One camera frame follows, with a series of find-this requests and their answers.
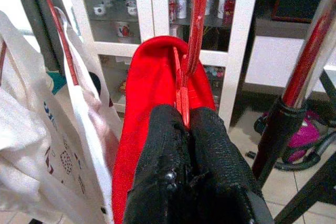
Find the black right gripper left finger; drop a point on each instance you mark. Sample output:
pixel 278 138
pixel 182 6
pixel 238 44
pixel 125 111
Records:
pixel 160 155

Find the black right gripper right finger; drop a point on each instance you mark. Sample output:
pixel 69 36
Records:
pixel 218 161

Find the plain red shirt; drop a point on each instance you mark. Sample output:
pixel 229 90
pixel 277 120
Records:
pixel 152 77

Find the pink vacuum cleaner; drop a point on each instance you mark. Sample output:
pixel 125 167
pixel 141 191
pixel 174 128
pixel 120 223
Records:
pixel 304 134

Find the white low cabinet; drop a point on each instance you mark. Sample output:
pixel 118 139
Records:
pixel 275 58

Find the white printed shirt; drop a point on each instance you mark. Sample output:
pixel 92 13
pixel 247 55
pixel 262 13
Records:
pixel 31 129

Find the white mug red print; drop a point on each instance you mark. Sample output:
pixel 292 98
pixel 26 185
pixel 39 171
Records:
pixel 123 30

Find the chrome rack pole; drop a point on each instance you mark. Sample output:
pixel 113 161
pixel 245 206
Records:
pixel 309 58

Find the white glass-door cabinet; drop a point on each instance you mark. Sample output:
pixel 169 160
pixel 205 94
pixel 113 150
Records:
pixel 143 11

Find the small white mug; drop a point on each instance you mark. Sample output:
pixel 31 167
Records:
pixel 99 11
pixel 131 7

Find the white tin red print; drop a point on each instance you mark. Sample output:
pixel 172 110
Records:
pixel 181 5

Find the red and white tin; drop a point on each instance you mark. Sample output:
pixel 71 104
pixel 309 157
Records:
pixel 228 9

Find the dark grey pole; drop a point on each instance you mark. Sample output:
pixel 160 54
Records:
pixel 39 24

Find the black rack frame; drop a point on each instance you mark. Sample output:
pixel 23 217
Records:
pixel 278 134

